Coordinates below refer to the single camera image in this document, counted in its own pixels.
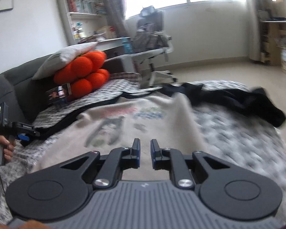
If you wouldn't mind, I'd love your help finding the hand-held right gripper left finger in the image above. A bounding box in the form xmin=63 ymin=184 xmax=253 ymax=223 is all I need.
xmin=60 ymin=138 xmax=141 ymax=189

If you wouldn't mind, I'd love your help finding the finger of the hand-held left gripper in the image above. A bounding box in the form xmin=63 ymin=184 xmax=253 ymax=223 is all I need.
xmin=18 ymin=134 xmax=36 ymax=147

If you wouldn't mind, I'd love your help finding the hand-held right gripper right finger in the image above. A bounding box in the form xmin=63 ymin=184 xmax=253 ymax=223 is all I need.
xmin=151 ymin=139 xmax=231 ymax=189

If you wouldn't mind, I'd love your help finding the beige printed shirt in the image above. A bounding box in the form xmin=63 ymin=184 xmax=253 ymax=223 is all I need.
xmin=31 ymin=93 xmax=205 ymax=182

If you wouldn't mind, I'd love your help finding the black shirt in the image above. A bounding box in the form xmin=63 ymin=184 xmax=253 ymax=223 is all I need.
xmin=35 ymin=82 xmax=286 ymax=136

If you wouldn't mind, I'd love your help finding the grey sofa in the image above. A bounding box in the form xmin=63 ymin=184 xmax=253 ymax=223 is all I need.
xmin=0 ymin=52 xmax=139 ymax=134

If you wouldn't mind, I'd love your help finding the grey patterned quilt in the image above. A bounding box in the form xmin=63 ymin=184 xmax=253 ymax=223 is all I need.
xmin=0 ymin=77 xmax=286 ymax=222

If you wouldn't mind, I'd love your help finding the brown plaid blanket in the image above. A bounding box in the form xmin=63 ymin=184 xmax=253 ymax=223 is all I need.
xmin=107 ymin=72 xmax=142 ymax=89

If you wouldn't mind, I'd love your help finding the white pillow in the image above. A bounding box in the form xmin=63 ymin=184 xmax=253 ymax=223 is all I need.
xmin=32 ymin=42 xmax=98 ymax=80

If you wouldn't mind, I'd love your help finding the orange plush cushion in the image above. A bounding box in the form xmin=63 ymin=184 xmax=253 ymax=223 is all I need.
xmin=53 ymin=50 xmax=110 ymax=99

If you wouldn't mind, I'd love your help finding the grey office chair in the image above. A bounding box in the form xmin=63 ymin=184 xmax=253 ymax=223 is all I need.
xmin=131 ymin=5 xmax=178 ymax=89

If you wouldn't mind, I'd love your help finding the grey backpack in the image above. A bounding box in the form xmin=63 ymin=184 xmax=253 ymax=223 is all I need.
xmin=133 ymin=23 xmax=162 ymax=53

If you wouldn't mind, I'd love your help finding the white desk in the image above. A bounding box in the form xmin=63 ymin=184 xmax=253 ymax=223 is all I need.
xmin=95 ymin=37 xmax=134 ymax=58

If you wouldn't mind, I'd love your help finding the white bookshelf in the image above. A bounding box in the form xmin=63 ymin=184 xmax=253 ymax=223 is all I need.
xmin=53 ymin=0 xmax=107 ymax=46

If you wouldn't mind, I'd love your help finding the grey patterned curtain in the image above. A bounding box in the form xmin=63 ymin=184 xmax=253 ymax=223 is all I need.
xmin=99 ymin=0 xmax=130 ymax=37
xmin=245 ymin=0 xmax=264 ymax=61

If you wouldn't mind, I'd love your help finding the wooden shelf unit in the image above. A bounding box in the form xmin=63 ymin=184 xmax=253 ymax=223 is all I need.
xmin=257 ymin=0 xmax=286 ymax=74

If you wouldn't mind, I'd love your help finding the black cable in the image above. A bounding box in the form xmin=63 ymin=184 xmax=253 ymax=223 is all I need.
xmin=0 ymin=164 xmax=5 ymax=197

